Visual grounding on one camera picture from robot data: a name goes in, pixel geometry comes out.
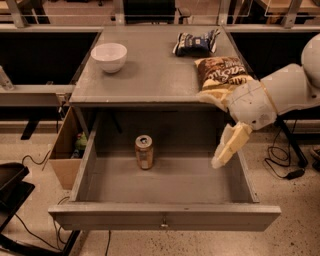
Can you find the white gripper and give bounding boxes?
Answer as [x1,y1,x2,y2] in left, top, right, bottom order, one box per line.
[196,80,277,169]

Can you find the orange soda can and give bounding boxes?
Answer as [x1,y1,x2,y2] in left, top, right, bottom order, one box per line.
[135,135,153,170]

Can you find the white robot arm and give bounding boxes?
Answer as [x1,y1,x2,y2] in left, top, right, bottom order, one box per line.
[195,34,320,169]

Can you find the grey open top drawer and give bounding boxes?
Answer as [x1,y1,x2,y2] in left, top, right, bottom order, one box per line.
[49,112,281,231]

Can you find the brown chip bag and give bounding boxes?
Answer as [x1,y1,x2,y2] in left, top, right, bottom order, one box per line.
[195,56,253,93]

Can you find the blue chip bag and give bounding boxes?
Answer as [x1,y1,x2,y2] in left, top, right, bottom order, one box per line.
[173,29,220,57]

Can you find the grey cabinet desk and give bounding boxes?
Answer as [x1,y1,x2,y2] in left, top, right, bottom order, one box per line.
[68,25,262,134]

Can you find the white ceramic bowl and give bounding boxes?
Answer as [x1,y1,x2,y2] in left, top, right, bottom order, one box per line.
[91,43,127,73]

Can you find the green bottle in box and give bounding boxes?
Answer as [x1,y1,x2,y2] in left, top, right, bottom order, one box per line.
[74,132,87,150]

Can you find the cardboard box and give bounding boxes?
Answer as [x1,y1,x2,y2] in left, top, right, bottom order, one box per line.
[49,107,83,190]

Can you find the black stand at left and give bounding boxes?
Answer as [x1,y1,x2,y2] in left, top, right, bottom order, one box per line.
[0,162,80,256]

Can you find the black power adapter with cable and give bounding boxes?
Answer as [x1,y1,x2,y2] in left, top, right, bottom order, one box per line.
[264,128,305,180]

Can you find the black floor cable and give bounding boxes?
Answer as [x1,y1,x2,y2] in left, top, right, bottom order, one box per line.
[20,149,51,167]

